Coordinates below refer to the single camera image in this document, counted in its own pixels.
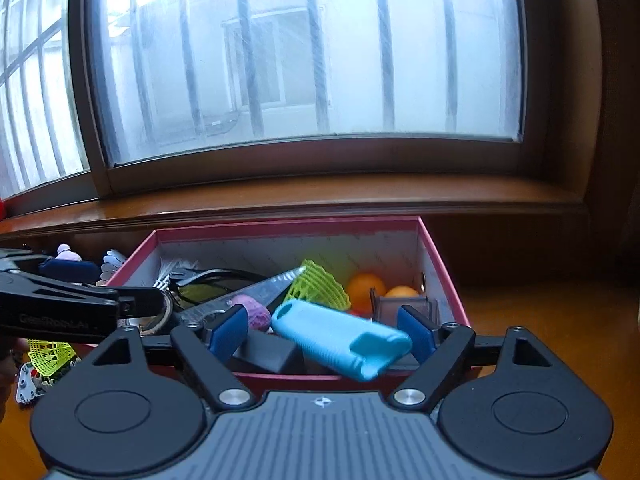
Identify neon yellow plastic shuttlecock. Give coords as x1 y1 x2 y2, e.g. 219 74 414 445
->
27 339 76 379
285 258 352 312

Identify black block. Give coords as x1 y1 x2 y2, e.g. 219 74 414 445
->
231 329 305 375

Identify orange ping pong ball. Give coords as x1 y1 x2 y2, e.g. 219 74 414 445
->
347 272 387 317
384 285 421 302

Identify white feather shuttlecock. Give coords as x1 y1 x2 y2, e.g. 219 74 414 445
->
157 257 201 286

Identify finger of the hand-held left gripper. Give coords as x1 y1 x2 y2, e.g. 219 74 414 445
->
0 248 100 285
117 287 164 319

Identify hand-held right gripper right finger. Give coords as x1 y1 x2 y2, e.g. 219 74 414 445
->
392 304 553 408

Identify blue silicone case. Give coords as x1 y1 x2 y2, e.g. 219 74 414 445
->
270 300 414 381

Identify white shuttlecock dark band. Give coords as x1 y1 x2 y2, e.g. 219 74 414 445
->
101 248 129 284

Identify window with metal bars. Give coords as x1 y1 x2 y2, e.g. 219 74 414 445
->
0 0 532 202

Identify white building block toy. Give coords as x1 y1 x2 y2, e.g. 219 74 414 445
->
15 360 76 405

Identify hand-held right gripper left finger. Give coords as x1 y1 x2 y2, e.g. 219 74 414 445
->
91 304 253 408

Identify clear plastic triangle ruler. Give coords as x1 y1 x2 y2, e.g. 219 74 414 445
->
177 266 307 327

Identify black sunglasses yellow lenses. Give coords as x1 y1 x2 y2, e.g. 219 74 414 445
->
169 268 267 312

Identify wooden windowsill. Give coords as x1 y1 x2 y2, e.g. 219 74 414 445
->
0 169 589 252

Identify pink cardboard box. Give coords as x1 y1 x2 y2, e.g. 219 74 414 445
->
82 216 471 380

